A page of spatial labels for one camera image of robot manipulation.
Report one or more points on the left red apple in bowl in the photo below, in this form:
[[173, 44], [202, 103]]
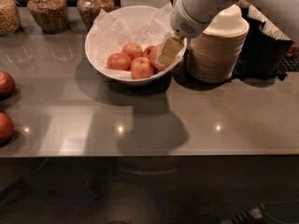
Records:
[[119, 61]]

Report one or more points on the small hidden red apple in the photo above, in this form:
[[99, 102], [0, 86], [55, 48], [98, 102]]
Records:
[[147, 51]]

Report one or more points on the lower red apple on table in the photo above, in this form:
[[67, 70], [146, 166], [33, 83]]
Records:
[[6, 128]]

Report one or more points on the back red apple in bowl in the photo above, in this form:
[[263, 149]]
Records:
[[133, 50]]

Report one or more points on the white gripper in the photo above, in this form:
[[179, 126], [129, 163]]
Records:
[[184, 21]]

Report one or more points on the left glass jar of cereal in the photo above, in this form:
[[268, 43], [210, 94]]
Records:
[[10, 21]]

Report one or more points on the large red apple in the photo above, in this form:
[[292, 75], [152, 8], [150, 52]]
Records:
[[153, 56]]

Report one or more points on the white tissue paper liner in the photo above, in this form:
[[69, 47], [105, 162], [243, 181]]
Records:
[[124, 28]]

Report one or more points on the glass jar of cereal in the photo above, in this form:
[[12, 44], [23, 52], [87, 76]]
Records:
[[50, 15], [10, 21], [90, 9]]

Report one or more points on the red apple on table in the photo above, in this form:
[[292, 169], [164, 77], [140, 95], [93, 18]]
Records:
[[7, 84], [6, 128]]

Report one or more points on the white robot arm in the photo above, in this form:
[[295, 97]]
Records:
[[219, 6]]

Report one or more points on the right glass jar of cereal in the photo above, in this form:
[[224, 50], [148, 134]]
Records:
[[90, 9]]

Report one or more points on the white bowl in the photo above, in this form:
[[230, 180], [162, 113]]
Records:
[[102, 69]]

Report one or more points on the middle glass jar of cereal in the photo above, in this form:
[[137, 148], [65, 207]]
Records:
[[50, 15]]

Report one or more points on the black power strip on floor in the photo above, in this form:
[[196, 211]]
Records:
[[254, 215]]

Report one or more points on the front stack of paper bowls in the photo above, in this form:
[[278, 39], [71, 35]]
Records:
[[213, 54]]

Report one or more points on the red apple in bowl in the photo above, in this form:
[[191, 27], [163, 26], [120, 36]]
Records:
[[119, 61], [133, 50]]

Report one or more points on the upper red apple on table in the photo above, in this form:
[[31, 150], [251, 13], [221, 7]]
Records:
[[7, 84]]

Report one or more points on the front centre red apple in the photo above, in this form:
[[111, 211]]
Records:
[[141, 68]]

